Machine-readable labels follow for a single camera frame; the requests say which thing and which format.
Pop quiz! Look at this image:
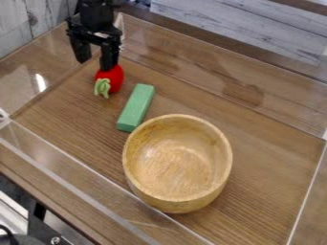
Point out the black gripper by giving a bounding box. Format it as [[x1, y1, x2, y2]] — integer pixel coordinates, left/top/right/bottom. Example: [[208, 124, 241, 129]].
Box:
[[66, 0, 122, 71]]

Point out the red plush strawberry toy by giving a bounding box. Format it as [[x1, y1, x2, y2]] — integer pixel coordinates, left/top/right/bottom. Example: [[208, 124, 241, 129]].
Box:
[[93, 65, 124, 99]]

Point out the green rectangular block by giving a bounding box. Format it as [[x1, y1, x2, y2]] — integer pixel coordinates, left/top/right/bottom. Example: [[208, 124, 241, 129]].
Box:
[[117, 83, 154, 132]]

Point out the wooden bowl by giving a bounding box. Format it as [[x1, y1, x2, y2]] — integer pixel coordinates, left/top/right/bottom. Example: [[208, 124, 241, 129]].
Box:
[[122, 114, 232, 213]]

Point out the clear acrylic corner bracket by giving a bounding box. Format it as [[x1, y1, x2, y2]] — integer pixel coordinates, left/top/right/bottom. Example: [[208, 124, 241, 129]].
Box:
[[113, 12, 125, 49]]

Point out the clear acrylic front wall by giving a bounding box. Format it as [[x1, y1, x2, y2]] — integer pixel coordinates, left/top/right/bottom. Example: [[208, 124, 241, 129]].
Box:
[[0, 120, 213, 245]]

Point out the black metal table leg bracket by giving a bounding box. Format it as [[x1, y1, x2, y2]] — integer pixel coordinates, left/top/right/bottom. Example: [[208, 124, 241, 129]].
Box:
[[26, 203, 73, 245]]

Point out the black cable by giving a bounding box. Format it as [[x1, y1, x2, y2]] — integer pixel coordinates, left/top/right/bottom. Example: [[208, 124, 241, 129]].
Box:
[[0, 224, 19, 245]]

